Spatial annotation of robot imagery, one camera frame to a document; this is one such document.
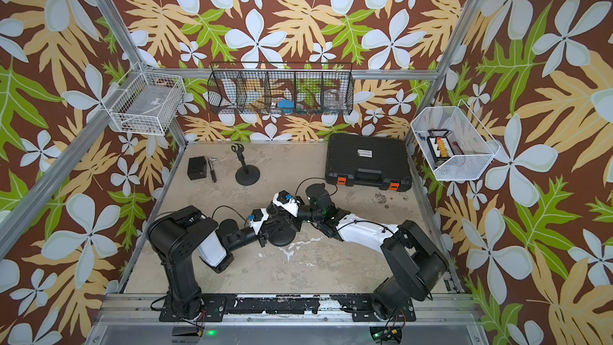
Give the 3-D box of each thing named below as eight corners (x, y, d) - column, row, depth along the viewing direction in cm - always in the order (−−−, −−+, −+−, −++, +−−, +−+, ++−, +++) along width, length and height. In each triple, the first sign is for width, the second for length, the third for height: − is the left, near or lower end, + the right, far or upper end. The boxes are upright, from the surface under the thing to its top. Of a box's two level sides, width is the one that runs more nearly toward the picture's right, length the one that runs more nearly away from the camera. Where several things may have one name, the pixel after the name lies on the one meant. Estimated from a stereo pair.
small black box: (190, 181, 108) (186, 175, 104) (192, 163, 114) (188, 157, 111) (206, 178, 109) (203, 173, 105) (206, 160, 115) (204, 155, 112)
